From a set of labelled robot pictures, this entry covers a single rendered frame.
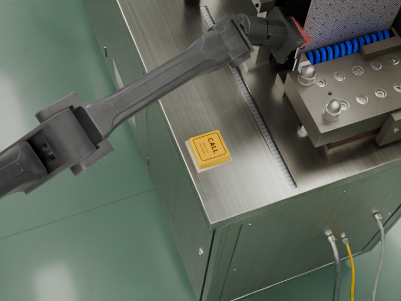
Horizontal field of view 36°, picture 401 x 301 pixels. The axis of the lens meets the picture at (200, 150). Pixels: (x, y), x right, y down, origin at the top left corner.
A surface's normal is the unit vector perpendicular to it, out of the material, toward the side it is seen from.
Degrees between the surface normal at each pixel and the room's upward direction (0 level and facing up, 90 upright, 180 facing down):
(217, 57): 31
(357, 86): 0
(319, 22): 90
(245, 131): 0
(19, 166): 51
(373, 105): 0
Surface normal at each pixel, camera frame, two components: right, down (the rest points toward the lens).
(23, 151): 0.78, -0.46
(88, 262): 0.05, -0.48
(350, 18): 0.37, 0.82
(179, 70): 0.54, -0.26
